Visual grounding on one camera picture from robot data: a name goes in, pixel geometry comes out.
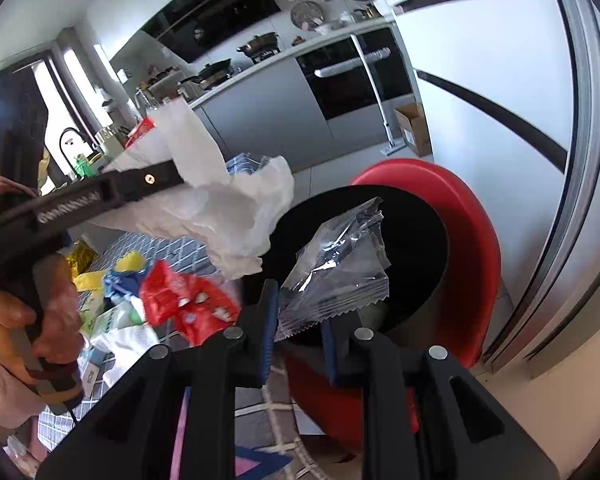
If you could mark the black wok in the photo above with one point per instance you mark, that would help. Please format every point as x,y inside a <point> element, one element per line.
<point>215,70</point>

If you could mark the wok with lid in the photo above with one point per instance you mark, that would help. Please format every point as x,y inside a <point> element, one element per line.
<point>260,42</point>

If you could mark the yellow packet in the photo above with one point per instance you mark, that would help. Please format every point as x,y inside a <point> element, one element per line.
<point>130,262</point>

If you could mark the grey checked tablecloth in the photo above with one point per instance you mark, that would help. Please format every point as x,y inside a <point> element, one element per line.
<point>190,254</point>

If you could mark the black faucet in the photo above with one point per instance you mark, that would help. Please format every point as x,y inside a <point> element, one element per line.
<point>70,150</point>

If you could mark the gold foil wrapper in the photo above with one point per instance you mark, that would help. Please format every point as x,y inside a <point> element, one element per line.
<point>80,255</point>

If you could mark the white refrigerator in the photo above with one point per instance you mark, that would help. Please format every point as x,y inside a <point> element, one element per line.
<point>480,85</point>

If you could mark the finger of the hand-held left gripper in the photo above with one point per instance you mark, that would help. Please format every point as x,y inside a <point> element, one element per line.
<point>150,177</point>

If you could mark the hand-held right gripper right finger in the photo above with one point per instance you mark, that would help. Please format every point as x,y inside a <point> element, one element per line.
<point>330,355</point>

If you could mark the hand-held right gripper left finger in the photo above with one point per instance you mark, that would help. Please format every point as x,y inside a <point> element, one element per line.
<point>267,332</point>

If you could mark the red bin with black liner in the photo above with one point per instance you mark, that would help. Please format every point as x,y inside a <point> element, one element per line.
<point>460,260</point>

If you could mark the blue striped clear packet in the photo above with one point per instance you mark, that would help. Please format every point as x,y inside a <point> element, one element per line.
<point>245,162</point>

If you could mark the red plastic container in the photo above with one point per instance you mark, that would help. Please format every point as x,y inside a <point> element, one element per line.
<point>140,127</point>

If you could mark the white plastic bag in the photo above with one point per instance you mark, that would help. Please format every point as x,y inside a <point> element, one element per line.
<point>220,210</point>

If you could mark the red snack packet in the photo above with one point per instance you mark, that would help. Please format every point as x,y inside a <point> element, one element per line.
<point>180,295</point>

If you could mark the clear plastic wrapper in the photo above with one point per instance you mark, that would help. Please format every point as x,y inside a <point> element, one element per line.
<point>335,270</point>

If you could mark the black range hood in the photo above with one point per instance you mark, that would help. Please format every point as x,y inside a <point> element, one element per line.
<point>215,15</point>

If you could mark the small blue white box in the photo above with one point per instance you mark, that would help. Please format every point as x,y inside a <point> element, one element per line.
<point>90,365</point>

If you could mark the cardboard box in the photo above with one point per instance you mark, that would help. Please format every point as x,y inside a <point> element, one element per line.
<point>412,127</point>

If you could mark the person's dark hair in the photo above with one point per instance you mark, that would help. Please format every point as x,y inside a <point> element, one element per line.
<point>15,125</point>

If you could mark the black built-in oven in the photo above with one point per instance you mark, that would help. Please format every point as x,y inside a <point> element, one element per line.
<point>350,85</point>

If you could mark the silver round steamer rack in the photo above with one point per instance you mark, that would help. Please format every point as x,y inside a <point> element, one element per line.
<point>307,12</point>

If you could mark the person's left hand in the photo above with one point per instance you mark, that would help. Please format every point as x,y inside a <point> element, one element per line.
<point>57,310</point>

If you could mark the green white pouch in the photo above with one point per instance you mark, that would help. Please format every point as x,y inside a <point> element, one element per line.
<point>115,320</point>

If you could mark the white stick mop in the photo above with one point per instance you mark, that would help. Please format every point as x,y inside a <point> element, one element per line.
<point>375,90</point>

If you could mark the grey kitchen counter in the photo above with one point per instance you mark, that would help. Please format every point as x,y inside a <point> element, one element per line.
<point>260,105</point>

